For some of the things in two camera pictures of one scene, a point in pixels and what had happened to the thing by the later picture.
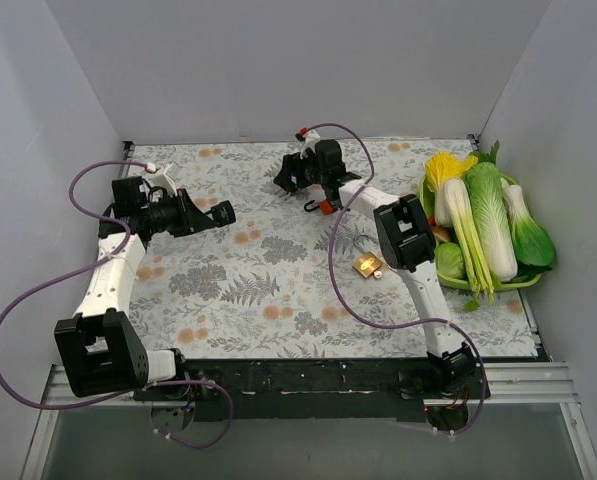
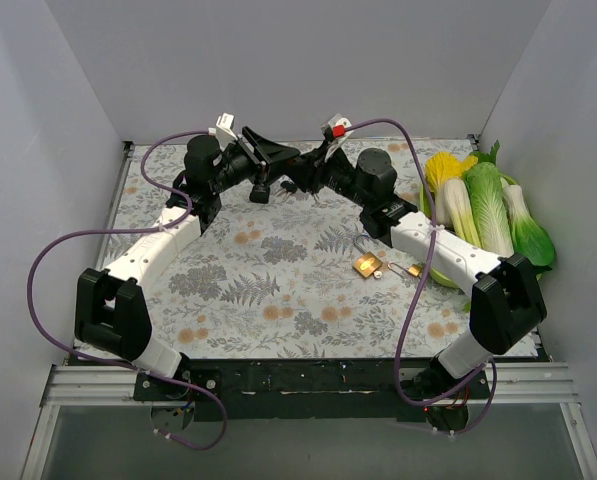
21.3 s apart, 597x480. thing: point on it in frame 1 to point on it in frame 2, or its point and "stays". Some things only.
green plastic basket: x=459 y=283 stays
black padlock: x=222 y=213 to x=260 y=192
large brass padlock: x=368 y=264 stays
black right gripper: x=298 y=167 stays
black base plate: x=312 y=390 stays
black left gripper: x=188 y=211 to x=251 y=154
